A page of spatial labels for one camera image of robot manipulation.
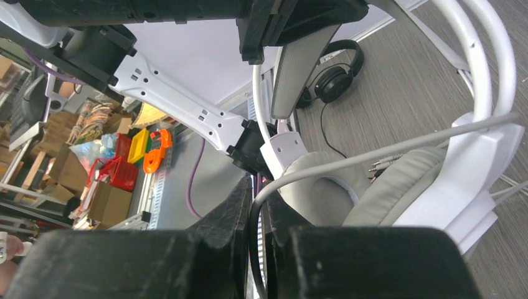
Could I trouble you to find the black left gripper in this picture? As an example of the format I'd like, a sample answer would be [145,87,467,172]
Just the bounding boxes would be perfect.
[236,0,369,65]

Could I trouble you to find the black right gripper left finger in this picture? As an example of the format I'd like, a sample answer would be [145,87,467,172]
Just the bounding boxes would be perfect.
[5,177,253,298]

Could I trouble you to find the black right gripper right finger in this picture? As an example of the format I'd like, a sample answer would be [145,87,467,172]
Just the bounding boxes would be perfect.
[263,194,481,298]

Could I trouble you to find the small white headphones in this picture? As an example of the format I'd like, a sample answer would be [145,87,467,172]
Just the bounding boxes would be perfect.
[249,1,524,258]

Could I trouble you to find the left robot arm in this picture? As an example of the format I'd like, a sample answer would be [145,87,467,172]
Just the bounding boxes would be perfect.
[1,1,369,174]

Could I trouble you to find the black on-ear headphones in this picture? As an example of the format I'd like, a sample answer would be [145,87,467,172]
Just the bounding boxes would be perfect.
[295,39,365,109]

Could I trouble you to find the orange toy on shelf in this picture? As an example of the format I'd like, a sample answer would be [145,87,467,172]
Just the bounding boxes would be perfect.
[143,129,172,174]

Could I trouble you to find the red plastic basket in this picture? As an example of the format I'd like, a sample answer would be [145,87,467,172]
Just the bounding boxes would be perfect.
[87,156,138,192]

